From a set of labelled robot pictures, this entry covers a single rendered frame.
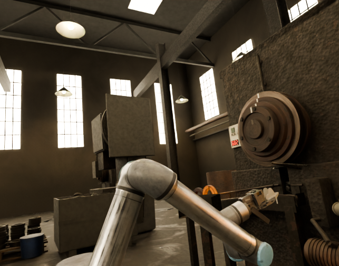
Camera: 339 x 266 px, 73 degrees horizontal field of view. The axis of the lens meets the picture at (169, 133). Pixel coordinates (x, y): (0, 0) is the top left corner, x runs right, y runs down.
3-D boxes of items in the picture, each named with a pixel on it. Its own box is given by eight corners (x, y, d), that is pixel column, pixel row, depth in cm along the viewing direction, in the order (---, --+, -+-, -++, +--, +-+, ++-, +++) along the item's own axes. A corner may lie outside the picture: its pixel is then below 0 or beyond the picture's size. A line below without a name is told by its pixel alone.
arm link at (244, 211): (245, 224, 104) (234, 220, 113) (253, 219, 106) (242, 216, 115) (236, 205, 105) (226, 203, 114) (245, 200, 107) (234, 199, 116)
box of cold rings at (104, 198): (120, 234, 397) (117, 187, 411) (139, 243, 327) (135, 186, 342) (54, 249, 344) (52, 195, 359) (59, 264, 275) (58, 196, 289)
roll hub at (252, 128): (247, 154, 153) (240, 113, 158) (284, 148, 129) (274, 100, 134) (241, 154, 150) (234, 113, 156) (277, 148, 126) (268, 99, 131)
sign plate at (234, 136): (233, 148, 192) (230, 126, 195) (257, 142, 169) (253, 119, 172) (231, 148, 191) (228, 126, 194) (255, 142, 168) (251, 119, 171)
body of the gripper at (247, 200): (263, 188, 111) (243, 199, 107) (271, 205, 110) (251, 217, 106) (253, 188, 118) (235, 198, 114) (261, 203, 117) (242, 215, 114)
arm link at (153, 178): (150, 148, 77) (280, 247, 93) (138, 152, 88) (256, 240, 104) (131, 178, 72) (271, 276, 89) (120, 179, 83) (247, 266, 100)
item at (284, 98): (250, 168, 164) (239, 105, 173) (316, 162, 123) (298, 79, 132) (243, 169, 161) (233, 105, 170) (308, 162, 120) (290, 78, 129)
